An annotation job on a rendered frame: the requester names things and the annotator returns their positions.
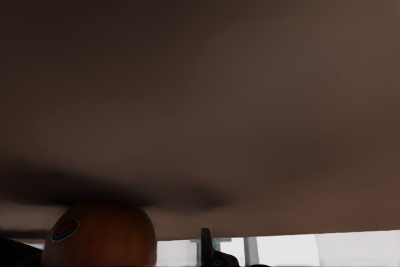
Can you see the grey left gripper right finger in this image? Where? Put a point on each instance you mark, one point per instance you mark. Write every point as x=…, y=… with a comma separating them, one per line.
x=206, y=243

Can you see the red-brown apple with sticker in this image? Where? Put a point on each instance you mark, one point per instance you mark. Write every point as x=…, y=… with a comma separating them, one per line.
x=103, y=239

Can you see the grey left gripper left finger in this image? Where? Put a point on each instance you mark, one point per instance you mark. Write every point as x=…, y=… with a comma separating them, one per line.
x=15, y=254

